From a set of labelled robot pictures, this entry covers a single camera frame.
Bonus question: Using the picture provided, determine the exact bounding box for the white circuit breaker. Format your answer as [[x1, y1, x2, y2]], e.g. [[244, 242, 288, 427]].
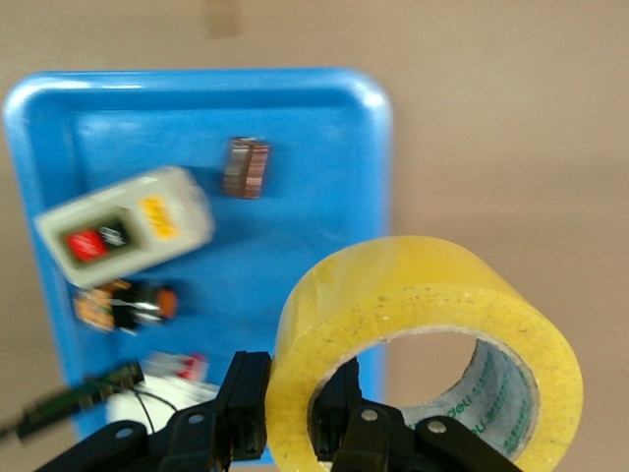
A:
[[105, 351, 222, 429]]

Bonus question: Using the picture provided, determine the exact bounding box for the black orange push button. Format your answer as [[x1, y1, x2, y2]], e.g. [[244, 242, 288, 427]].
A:
[[73, 278, 178, 334]]

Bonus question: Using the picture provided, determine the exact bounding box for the blue plastic tray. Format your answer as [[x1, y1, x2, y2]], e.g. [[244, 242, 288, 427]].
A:
[[2, 67, 394, 466]]

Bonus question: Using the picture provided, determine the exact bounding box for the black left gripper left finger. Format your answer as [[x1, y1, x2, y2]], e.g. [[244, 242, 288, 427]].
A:
[[33, 350, 272, 472]]

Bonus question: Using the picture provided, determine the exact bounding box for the yellow packing tape roll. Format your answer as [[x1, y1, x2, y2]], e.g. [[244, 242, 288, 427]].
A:
[[264, 235, 585, 472]]

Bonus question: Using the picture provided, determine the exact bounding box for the small dark brown block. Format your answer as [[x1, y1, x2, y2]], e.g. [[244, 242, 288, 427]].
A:
[[221, 136, 272, 201]]

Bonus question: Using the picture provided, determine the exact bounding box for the black green USB hub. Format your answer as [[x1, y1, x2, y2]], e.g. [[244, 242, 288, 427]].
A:
[[0, 361, 145, 442]]

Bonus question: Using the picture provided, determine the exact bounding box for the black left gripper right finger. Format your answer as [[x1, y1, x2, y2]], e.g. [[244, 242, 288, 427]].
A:
[[308, 357, 522, 472]]

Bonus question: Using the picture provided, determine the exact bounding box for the grey push-button switch box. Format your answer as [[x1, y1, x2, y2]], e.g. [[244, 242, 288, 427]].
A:
[[33, 165, 216, 289]]

